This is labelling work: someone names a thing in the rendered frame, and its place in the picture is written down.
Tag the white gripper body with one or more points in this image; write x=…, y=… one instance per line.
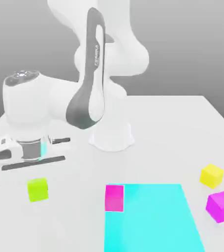
x=33, y=164

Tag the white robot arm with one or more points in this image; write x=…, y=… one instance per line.
x=31, y=102

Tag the small lime green cube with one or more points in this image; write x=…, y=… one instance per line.
x=37, y=190

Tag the small pink cube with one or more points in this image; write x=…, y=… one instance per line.
x=114, y=198

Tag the small yellow cube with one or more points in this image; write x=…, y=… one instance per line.
x=211, y=176

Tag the small purple cube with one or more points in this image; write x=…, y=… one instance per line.
x=221, y=206

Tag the large cyan box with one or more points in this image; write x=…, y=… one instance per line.
x=153, y=220

